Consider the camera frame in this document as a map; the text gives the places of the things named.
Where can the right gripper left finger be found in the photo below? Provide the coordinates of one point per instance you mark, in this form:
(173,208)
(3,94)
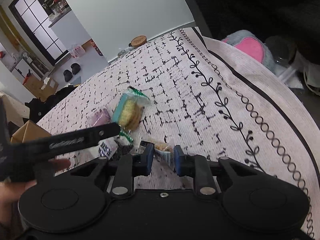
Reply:
(128,168)

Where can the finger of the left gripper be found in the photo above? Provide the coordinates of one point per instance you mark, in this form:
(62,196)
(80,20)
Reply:
(81,139)

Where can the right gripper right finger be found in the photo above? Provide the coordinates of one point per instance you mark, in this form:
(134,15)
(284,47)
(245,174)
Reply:
(196,167)

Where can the small clear barcode packet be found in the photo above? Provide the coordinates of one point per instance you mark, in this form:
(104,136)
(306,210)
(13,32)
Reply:
(165,151)

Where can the purple cake packet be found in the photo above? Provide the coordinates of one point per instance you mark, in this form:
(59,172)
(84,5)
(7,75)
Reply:
(99,117)

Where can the teal band biscuit packet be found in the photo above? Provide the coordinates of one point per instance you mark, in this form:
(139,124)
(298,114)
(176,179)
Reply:
(129,110)

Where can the person left hand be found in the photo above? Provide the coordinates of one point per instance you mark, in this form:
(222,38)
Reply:
(11,192)

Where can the black white small packet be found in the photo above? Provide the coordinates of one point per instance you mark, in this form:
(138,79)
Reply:
(113,150)

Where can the black clothes on floor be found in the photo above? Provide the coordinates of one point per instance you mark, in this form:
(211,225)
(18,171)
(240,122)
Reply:
(39,109)

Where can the small floor cardboard box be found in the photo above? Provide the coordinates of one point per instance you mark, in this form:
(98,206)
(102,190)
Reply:
(49,87)

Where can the black slipper left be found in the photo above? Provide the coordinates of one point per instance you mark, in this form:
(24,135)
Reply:
(67,74)

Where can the black slipper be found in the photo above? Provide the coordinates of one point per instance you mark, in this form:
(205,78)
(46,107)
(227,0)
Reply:
(67,74)
(75,67)

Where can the patterned white table cloth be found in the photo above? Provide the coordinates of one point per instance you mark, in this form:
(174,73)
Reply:
(211,99)

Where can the black slipper right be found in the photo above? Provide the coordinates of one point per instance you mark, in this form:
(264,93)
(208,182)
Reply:
(75,67)

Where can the pink plastic bag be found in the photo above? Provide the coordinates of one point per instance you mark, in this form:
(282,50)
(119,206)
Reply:
(76,51)

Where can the wooden lid jar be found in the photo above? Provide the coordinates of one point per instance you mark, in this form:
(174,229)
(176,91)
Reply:
(138,41)

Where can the pink grey plush toy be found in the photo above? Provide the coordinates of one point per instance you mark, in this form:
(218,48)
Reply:
(248,43)

